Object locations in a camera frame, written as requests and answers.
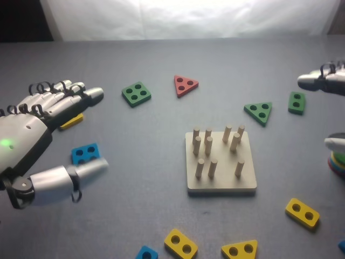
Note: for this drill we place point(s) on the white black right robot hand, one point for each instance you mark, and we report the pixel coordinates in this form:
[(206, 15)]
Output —
[(312, 81)]

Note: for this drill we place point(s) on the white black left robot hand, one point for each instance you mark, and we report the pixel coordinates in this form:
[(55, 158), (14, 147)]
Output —
[(24, 135)]

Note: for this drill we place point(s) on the green rectangle two-hole block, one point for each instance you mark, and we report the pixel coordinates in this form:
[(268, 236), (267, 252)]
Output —
[(296, 109)]

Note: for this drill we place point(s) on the flat yellow block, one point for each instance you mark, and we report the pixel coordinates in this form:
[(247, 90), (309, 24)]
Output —
[(72, 122)]

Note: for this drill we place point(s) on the green triangle three-hole block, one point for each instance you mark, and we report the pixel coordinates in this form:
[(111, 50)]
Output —
[(265, 120)]

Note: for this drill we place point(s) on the blue square four-hole block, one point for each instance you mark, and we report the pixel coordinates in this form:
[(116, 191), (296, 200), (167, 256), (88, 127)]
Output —
[(85, 155)]

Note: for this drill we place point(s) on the green square four-hole block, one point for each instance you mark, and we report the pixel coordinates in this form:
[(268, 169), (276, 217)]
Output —
[(136, 97)]

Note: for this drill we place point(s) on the wooden peg board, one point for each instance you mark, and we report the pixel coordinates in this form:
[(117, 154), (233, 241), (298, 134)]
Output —
[(223, 178)]

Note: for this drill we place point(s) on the yellow rectangle two-hole block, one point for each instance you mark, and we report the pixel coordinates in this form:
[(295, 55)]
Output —
[(180, 246), (302, 213)]

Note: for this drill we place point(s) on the red triangle three-hole block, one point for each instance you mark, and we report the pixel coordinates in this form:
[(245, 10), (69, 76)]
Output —
[(179, 90)]

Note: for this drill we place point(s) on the blue block with hole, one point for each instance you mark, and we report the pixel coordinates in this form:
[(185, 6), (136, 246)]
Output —
[(147, 253)]

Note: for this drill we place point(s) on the yellow triangle block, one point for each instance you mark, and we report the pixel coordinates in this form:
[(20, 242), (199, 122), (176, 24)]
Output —
[(240, 251)]

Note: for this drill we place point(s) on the grey table cloth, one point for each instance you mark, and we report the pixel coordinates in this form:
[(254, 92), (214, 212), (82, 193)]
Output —
[(151, 162)]

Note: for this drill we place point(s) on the white backdrop sheet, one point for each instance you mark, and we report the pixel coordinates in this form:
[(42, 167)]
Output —
[(188, 19)]

